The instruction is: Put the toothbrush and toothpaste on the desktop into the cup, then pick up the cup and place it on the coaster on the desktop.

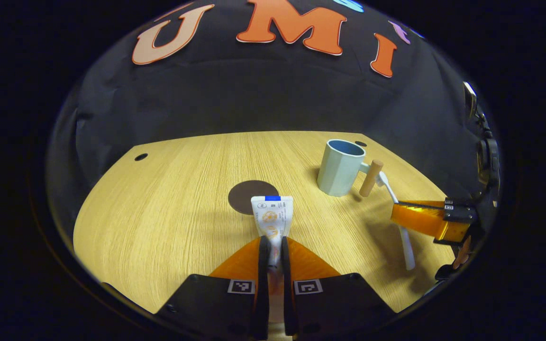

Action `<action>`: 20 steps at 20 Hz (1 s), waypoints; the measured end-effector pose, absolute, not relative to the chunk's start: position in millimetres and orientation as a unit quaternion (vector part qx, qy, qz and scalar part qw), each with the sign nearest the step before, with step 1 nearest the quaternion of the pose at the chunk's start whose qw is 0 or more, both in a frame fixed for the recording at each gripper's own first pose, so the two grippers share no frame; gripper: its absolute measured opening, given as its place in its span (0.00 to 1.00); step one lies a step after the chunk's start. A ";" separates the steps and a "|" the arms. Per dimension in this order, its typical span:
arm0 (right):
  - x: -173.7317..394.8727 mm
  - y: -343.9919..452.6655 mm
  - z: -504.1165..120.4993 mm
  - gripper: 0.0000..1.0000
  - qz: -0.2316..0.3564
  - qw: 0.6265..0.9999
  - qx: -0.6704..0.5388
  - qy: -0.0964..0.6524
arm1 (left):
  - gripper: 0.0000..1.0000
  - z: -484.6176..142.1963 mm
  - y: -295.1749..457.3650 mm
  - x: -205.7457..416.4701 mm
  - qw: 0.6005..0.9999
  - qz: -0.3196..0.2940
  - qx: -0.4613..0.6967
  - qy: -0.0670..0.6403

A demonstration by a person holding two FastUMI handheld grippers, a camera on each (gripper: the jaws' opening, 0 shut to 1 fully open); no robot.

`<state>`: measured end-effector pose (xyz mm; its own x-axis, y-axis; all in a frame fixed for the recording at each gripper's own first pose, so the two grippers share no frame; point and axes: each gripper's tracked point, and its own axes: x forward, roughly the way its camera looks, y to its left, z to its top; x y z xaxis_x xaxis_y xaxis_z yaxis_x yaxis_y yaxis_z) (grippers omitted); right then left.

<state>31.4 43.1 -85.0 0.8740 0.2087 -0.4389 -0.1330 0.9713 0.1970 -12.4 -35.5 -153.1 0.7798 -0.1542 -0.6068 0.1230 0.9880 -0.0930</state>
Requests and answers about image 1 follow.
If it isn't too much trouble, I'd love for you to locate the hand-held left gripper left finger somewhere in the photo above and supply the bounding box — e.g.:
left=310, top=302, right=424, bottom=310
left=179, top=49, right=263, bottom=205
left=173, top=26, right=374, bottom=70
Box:
left=155, top=235, right=271, bottom=341

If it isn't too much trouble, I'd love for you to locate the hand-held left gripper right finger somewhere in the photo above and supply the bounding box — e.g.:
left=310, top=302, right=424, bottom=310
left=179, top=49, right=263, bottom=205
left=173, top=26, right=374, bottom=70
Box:
left=280, top=235, right=397, bottom=340

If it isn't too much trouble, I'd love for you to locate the white toothbrush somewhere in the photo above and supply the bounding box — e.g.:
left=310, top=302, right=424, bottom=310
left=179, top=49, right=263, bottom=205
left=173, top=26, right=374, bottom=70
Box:
left=376, top=171, right=417, bottom=271

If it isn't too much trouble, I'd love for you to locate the white toothpaste tube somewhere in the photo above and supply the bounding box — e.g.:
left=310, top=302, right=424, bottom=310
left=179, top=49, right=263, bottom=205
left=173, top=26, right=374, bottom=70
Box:
left=251, top=195, right=294, bottom=327

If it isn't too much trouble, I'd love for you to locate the pale blue cup wooden handle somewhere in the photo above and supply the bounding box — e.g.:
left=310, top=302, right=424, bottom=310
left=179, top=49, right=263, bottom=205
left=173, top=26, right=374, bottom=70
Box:
left=317, top=139, right=384, bottom=198

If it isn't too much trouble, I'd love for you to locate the dark brown round coaster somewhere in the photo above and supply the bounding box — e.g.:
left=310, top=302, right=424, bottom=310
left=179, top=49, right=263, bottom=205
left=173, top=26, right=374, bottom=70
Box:
left=228, top=180, right=280, bottom=216

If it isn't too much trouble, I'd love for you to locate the black backdrop cloth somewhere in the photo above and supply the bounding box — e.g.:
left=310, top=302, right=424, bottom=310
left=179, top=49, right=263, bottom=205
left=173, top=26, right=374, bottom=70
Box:
left=48, top=0, right=499, bottom=237

